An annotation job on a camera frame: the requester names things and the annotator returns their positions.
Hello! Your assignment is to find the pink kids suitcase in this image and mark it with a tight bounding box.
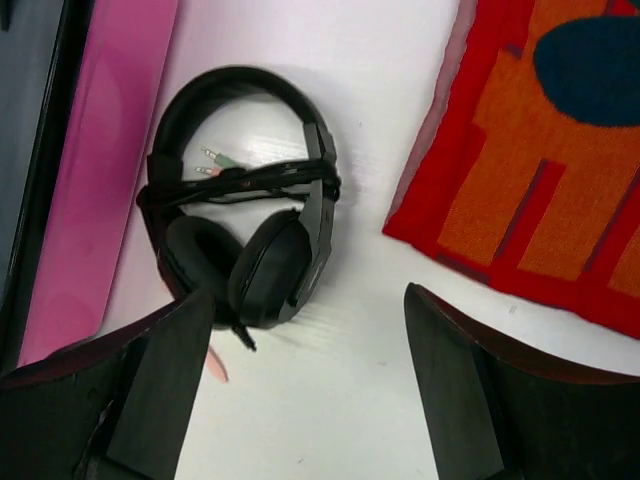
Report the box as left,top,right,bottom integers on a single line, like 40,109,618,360
1,1,178,372

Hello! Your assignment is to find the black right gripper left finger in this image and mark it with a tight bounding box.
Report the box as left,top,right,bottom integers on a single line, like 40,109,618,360
1,290,214,479

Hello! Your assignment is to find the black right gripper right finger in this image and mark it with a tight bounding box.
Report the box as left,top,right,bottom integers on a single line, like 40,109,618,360
404,283,639,479

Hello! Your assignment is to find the red orange knit sweater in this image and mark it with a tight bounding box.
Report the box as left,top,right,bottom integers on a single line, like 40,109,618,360
383,1,639,337

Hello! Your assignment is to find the black wired headset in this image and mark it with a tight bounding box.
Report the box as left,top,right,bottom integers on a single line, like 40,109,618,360
136,66,341,349

